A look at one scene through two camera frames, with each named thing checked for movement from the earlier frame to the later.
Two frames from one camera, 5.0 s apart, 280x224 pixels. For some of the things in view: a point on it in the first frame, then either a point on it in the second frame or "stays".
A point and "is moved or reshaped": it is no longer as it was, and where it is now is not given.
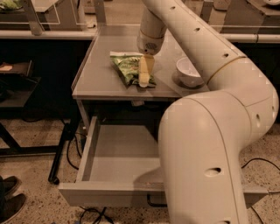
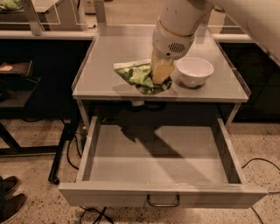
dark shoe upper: [9, 185] stays
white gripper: [149, 44] → [168, 43]
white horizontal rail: [91, 34] stays
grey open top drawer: [120, 167] stays
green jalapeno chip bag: [129, 64] is moved or reshaped
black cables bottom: [101, 214] stays
